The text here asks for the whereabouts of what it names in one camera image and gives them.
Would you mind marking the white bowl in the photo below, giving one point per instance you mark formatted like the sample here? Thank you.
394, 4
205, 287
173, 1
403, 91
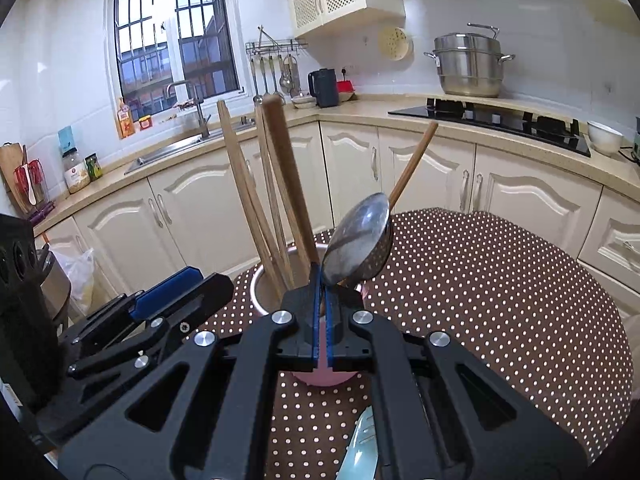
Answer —
604, 137

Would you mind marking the clear jar white lid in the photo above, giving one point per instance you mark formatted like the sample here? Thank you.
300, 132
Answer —
76, 175

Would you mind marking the wooden cutting board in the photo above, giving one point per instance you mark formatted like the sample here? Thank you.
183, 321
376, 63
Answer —
10, 165

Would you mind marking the black electric kettle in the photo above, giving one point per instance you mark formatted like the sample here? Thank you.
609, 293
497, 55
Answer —
324, 89

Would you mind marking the stainless steel sink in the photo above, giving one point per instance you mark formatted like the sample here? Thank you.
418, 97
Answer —
185, 150

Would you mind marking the beige kitchen countertop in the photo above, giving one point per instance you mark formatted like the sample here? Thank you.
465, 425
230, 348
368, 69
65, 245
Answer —
370, 105

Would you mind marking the barred window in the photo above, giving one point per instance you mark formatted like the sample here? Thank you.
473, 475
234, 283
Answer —
170, 35

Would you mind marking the pink cup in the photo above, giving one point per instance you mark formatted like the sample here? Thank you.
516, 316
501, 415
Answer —
265, 290

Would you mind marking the orange dish soap bottle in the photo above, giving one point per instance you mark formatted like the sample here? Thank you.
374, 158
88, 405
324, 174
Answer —
126, 122

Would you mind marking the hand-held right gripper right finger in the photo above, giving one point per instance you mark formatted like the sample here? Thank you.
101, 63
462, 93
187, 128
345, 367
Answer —
345, 340

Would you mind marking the round pale yellow steamer plate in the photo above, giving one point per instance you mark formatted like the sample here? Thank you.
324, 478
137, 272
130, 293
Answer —
395, 42

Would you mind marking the cream lower kitchen cabinets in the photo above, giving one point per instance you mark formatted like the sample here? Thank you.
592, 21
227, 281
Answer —
525, 195

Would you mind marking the metal faucet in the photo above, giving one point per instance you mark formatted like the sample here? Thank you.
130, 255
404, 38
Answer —
201, 120

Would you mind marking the white plastic bag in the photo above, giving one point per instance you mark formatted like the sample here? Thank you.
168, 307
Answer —
80, 280

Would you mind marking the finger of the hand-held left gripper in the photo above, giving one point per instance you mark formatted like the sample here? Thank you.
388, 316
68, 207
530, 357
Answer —
200, 305
165, 292

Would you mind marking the black gas stove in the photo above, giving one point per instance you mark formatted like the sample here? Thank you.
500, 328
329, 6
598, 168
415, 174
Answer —
500, 117

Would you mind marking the metal spoon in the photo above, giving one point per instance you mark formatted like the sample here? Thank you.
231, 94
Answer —
357, 240

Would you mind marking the stacked white dishes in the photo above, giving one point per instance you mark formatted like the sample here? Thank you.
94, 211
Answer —
304, 101

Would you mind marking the light blue box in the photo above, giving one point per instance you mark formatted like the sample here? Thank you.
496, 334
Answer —
66, 141

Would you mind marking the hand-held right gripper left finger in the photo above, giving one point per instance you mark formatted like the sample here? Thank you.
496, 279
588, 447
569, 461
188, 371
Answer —
316, 325

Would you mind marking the wall utensil rack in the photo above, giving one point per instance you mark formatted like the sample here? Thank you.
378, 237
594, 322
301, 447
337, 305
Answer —
275, 46

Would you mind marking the light blue spatula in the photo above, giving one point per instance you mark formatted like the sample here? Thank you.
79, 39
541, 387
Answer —
357, 450

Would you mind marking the small green jar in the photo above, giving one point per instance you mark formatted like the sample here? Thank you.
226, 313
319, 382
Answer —
94, 169

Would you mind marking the hanging metal ladle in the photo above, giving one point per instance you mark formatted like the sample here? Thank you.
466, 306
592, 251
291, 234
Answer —
257, 96
265, 80

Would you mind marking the small red jar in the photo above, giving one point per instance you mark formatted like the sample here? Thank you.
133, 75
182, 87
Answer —
145, 123

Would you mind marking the stainless steel steamer pot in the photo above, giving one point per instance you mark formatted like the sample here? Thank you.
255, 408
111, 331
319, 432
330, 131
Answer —
470, 67

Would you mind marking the red container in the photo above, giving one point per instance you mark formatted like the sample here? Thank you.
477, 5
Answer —
346, 90

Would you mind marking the hanging metal skimmer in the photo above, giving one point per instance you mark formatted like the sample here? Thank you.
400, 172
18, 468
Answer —
286, 80

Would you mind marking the bunch of wooden chopsticks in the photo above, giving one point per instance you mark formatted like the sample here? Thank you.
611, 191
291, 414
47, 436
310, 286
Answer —
276, 210

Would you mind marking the hanging metal spatula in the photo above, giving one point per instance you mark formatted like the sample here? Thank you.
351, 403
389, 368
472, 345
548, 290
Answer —
275, 94

